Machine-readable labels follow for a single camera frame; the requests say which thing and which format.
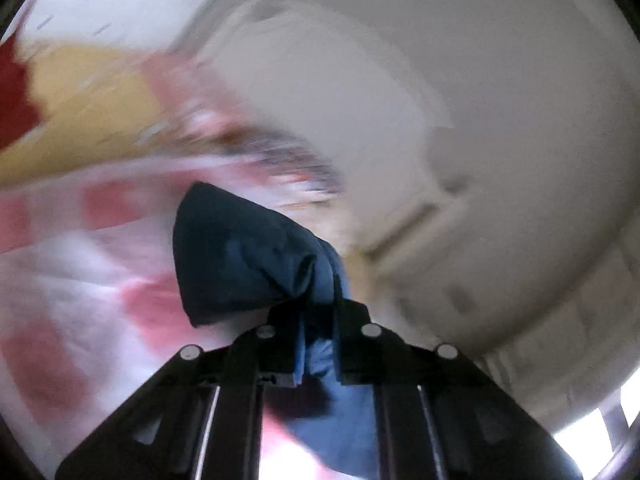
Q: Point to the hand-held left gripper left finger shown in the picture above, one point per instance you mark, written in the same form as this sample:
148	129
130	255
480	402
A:
280	355

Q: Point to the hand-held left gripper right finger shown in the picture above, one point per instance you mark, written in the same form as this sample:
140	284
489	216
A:
357	355

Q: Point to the blue padded jacket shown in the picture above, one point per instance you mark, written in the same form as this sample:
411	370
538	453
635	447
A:
235	250

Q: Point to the zigzag patterned pillow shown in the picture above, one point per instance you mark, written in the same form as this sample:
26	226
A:
285	160

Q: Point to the pink checkered blanket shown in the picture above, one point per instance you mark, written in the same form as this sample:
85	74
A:
75	280

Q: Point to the white bed headboard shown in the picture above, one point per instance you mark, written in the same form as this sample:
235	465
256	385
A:
325	85

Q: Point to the yellow bed sheet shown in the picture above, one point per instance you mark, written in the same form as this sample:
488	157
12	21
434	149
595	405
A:
85	105

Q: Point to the red cloth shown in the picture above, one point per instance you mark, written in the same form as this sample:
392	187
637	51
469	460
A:
12	95

